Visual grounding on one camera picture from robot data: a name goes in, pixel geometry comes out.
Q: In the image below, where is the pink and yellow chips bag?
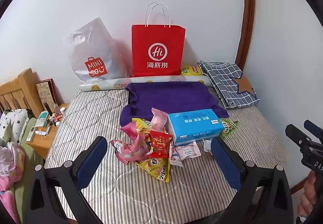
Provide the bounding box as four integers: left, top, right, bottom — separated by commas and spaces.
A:
119, 118, 152, 139

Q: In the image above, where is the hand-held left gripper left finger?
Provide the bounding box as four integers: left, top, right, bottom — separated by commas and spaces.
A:
24, 136, 109, 224

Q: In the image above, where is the brown notebook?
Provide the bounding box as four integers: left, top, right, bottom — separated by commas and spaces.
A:
36, 78, 59, 114

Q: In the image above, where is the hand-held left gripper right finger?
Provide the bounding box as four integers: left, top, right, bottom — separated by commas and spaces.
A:
211, 137, 294, 224

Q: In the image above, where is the patterned paper roll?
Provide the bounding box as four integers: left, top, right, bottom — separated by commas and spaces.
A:
79, 74, 211, 93

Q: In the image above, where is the pale pink snack packet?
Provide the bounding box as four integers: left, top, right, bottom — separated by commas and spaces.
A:
170, 141, 202, 166

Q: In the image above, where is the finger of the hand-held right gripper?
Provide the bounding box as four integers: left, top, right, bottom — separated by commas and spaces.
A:
285, 124, 312, 150
303, 120, 323, 142

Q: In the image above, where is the grey checked cloth with star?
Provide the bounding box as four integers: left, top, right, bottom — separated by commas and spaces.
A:
197, 61, 260, 110

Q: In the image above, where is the large yellow chips bag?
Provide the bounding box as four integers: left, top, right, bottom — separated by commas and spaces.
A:
180, 65, 203, 76

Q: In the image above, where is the red paper bag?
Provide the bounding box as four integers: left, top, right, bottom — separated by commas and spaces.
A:
131, 2, 186, 78

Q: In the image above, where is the light pink snack packet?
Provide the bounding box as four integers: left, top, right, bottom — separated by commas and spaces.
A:
151, 107, 169, 132

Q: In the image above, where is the person's right hand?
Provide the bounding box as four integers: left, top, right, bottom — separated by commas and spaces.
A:
297, 171, 320, 217

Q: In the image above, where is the white plastic bag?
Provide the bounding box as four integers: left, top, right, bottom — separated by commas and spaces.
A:
63, 17, 130, 83

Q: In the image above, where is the wooden nightstand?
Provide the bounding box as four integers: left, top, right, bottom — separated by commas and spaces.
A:
26, 103, 69, 160

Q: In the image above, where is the pink blanket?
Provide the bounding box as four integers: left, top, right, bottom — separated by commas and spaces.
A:
0, 140, 26, 224

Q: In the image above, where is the red snack packet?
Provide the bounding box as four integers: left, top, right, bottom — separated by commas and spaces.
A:
146, 130, 173, 158

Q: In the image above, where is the purple towel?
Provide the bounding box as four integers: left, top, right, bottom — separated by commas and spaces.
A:
119, 81, 230, 130

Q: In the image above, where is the brown wooden door frame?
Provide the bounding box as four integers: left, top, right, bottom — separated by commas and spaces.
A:
234, 0, 255, 72

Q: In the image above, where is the small yellow snack packet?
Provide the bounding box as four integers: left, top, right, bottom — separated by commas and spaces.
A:
136, 157, 170, 183

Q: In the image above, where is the white floral pillow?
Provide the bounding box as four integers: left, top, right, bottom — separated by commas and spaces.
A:
0, 109, 32, 144

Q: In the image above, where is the white remote control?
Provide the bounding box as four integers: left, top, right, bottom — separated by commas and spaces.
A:
26, 126, 36, 142

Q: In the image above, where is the teal box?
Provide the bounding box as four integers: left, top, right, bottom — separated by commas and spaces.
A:
38, 110, 50, 127

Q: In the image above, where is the small white red packet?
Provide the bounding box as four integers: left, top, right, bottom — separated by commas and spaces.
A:
202, 139, 214, 156

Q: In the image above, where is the blue tissue pack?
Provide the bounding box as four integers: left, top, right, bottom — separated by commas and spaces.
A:
167, 109, 224, 146

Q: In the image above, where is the pink silver-striped snack packet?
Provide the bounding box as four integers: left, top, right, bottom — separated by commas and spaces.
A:
110, 136, 152, 164

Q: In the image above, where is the green triangular snack packet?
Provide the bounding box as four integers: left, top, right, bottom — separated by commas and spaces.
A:
219, 118, 240, 138

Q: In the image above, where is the wooden headboard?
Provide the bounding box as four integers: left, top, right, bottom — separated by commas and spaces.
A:
0, 68, 44, 117

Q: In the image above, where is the striped quilted mattress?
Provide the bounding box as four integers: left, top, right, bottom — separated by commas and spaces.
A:
44, 85, 289, 224

